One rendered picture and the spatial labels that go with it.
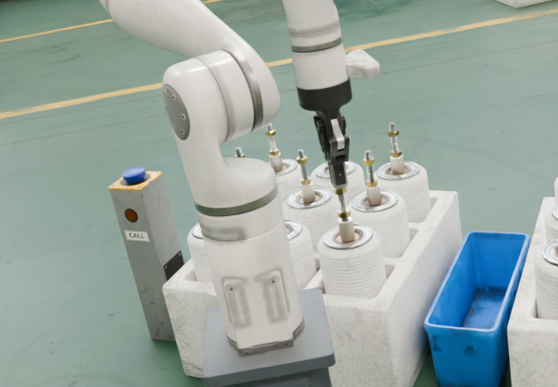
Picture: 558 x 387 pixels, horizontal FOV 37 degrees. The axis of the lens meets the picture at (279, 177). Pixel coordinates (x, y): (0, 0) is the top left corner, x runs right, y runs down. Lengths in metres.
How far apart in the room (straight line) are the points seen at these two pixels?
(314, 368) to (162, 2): 0.43
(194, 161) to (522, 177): 1.24
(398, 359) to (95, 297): 0.76
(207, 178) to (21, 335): 0.97
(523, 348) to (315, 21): 0.51
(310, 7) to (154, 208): 0.52
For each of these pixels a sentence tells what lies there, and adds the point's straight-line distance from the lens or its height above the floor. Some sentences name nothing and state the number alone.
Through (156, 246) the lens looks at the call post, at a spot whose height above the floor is 0.20.
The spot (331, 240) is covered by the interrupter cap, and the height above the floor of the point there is 0.25.
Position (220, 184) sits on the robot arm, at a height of 0.51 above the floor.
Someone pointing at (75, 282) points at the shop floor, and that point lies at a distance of 1.89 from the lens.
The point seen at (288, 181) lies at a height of 0.24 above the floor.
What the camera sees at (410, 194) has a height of 0.23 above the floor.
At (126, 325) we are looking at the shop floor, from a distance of 1.67.
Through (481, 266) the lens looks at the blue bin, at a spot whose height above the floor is 0.05.
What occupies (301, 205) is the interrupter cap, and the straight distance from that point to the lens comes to 1.37.
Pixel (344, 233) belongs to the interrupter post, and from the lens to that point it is 1.24.
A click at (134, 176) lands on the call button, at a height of 0.33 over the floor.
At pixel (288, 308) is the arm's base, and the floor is 0.34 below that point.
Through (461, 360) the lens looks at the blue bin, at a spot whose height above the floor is 0.06.
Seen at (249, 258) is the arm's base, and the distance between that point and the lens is 0.88.
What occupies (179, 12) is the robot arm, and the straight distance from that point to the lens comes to 0.93.
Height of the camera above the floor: 0.83
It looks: 23 degrees down
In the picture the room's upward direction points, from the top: 11 degrees counter-clockwise
